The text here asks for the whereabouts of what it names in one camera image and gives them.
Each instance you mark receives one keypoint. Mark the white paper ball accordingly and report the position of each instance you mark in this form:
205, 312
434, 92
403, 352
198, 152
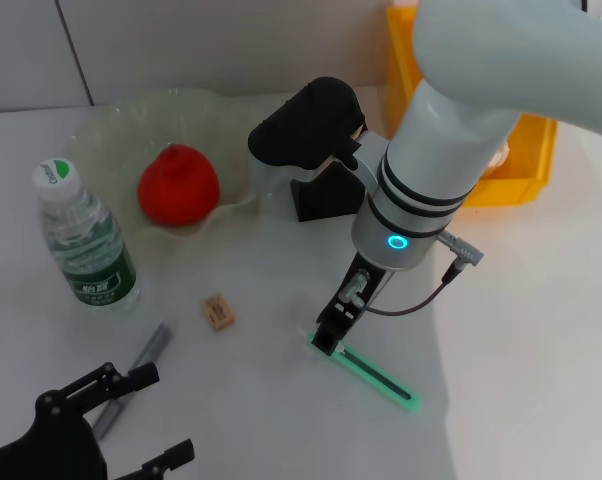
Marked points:
501, 157

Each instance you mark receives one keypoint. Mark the green utility knife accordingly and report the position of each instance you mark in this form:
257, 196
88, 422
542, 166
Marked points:
381, 382

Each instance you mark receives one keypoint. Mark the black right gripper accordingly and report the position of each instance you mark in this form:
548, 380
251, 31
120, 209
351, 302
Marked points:
343, 312

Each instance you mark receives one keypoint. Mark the red-orange fruit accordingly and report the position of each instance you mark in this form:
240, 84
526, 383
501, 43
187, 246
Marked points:
178, 187

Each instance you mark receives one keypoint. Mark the grey marker pen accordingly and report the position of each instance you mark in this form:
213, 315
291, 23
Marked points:
156, 342

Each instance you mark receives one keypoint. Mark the green glass fruit plate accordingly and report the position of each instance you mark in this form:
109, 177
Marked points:
131, 120

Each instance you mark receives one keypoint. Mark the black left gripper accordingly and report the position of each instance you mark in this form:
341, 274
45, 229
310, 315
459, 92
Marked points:
46, 450

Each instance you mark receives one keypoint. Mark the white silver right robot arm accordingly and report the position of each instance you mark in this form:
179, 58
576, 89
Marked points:
456, 125

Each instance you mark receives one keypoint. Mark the clear green-label water bottle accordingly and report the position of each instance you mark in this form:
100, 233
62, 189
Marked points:
91, 255

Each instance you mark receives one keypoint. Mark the small tan eraser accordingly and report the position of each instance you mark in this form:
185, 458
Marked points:
219, 312

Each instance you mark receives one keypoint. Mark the yellow plastic bin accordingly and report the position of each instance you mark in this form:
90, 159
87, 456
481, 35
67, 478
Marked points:
521, 185

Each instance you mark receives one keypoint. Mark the black mesh pen holder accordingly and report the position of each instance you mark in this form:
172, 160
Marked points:
331, 195

